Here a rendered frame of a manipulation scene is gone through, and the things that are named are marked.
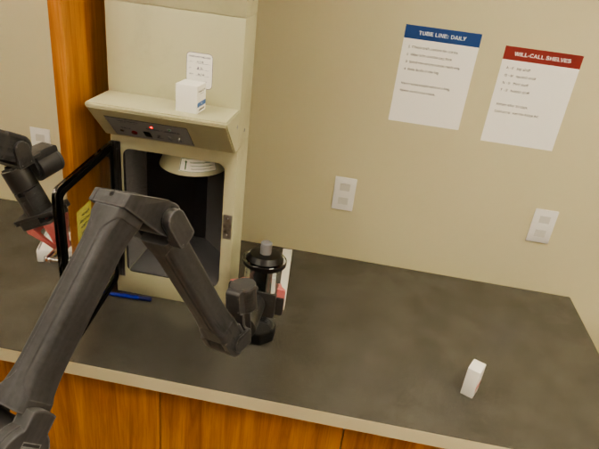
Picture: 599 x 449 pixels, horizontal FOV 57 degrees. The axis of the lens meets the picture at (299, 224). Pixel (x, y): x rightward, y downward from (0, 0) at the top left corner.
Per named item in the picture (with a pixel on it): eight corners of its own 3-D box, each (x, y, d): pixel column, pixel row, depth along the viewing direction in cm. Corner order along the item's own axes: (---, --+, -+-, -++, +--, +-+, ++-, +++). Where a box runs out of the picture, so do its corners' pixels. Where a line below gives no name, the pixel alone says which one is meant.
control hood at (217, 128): (109, 130, 134) (107, 89, 130) (238, 151, 132) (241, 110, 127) (86, 144, 124) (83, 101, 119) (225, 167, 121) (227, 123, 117)
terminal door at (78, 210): (118, 279, 152) (112, 141, 134) (70, 351, 125) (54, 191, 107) (116, 278, 152) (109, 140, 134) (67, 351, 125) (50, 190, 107)
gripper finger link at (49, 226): (54, 245, 128) (34, 210, 125) (81, 237, 127) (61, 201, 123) (40, 260, 122) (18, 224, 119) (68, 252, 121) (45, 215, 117)
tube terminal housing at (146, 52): (151, 248, 178) (147, -9, 143) (249, 265, 175) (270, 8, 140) (117, 289, 156) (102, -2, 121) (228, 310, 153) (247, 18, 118)
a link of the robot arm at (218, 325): (112, 213, 90) (162, 225, 85) (133, 190, 93) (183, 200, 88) (203, 350, 120) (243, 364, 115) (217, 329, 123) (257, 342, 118)
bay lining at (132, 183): (160, 229, 174) (160, 120, 158) (240, 243, 172) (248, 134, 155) (127, 269, 152) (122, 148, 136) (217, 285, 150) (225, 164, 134)
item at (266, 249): (250, 254, 141) (252, 231, 139) (285, 260, 141) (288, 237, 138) (242, 271, 133) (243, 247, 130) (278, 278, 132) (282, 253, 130)
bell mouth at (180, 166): (173, 148, 154) (173, 129, 152) (234, 158, 153) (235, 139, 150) (148, 170, 139) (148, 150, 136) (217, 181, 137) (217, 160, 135)
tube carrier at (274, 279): (241, 314, 150) (249, 244, 141) (280, 322, 149) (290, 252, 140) (231, 337, 140) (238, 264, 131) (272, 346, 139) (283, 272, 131)
